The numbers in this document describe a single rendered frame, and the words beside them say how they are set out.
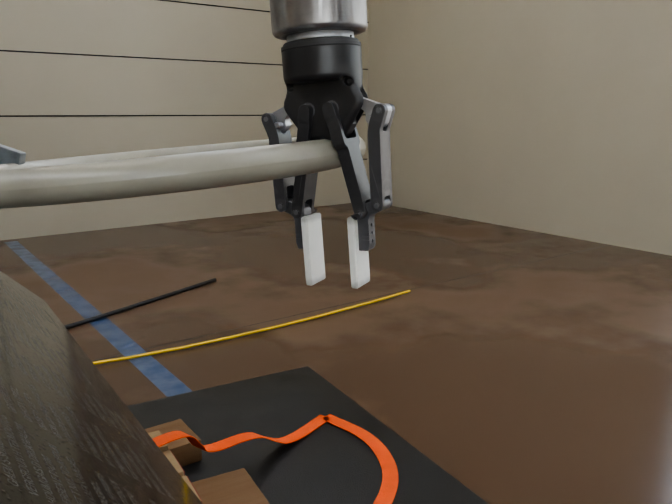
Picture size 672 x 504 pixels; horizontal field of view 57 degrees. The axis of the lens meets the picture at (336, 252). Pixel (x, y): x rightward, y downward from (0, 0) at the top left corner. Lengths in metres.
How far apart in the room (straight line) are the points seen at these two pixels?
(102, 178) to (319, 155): 0.19
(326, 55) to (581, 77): 4.95
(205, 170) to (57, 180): 0.11
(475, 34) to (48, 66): 3.72
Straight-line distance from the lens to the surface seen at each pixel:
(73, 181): 0.51
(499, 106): 5.95
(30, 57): 5.77
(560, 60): 5.60
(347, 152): 0.59
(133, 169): 0.50
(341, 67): 0.58
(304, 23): 0.57
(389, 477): 1.87
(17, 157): 0.91
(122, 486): 0.56
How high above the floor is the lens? 1.03
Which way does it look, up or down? 13 degrees down
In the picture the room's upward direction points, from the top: straight up
